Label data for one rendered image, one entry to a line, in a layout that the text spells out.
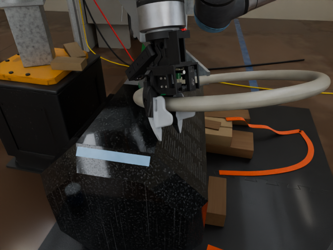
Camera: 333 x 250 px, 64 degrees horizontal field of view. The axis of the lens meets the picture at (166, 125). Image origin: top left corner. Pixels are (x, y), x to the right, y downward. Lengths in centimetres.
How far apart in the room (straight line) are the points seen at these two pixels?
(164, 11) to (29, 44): 149
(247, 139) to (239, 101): 180
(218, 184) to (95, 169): 98
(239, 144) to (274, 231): 72
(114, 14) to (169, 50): 363
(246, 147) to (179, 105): 173
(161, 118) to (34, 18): 145
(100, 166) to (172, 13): 74
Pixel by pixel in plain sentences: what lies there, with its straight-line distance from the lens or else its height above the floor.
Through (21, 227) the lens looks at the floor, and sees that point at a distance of 200.
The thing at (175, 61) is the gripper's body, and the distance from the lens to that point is 50.
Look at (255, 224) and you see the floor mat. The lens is 186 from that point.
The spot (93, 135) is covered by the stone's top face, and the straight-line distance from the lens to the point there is 116.
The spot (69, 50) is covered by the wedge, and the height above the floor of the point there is 81.
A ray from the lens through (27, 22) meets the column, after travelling 189.
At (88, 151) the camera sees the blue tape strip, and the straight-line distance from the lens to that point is 112.
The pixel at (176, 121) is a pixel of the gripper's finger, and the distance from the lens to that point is 58.
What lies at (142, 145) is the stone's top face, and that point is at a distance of 108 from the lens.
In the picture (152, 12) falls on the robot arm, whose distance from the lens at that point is 50.
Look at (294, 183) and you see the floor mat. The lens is 219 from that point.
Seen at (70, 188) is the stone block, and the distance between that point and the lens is 123.
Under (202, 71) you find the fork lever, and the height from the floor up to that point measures 109.
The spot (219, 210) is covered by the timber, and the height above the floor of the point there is 13.
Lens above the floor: 150
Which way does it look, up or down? 36 degrees down
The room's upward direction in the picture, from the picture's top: straight up
